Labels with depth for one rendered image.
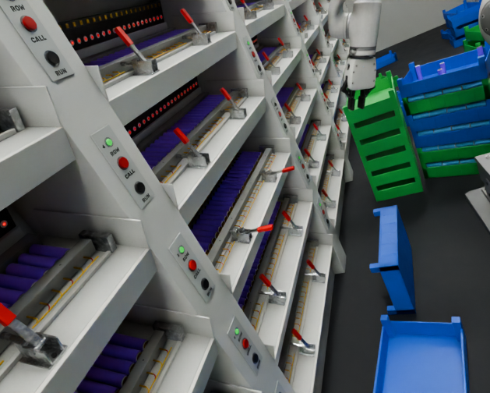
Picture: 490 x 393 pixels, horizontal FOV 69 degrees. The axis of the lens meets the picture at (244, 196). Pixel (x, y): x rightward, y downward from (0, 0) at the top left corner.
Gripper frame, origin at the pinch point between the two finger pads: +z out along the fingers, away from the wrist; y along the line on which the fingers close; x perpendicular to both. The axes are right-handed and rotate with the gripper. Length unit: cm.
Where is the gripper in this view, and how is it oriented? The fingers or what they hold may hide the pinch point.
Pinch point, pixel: (356, 103)
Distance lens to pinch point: 134.7
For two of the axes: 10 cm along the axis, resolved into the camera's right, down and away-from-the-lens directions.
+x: -3.2, -4.4, 8.4
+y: 9.5, -1.8, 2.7
